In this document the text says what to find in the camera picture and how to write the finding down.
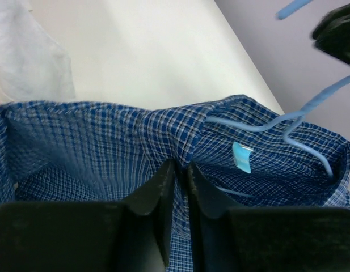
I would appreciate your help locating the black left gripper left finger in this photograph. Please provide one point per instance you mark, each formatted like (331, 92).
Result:
(133, 234)

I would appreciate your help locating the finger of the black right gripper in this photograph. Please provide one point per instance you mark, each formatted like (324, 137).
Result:
(332, 34)

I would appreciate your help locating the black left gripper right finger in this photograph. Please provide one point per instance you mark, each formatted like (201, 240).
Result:
(227, 236)

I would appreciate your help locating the blue wire hanger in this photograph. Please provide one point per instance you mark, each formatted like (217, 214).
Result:
(303, 77)

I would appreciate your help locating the blue checked shirt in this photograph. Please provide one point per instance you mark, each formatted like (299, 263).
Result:
(87, 152)

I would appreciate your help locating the white shirt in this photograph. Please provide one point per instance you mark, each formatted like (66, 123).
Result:
(33, 66)

